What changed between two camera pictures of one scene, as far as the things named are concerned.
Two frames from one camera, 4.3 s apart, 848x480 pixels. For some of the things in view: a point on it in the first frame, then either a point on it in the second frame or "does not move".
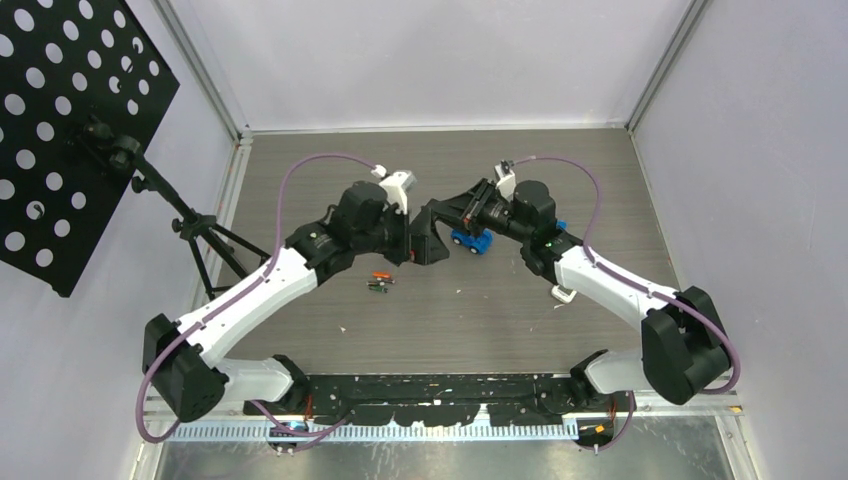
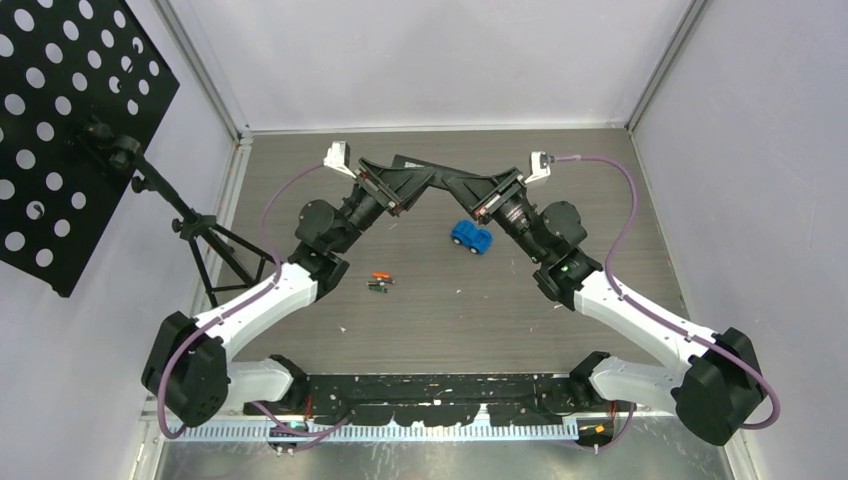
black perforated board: (79, 80) does not move
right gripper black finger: (456, 210) to (476, 190)
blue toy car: (477, 244) does not move
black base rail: (435, 399) does not move
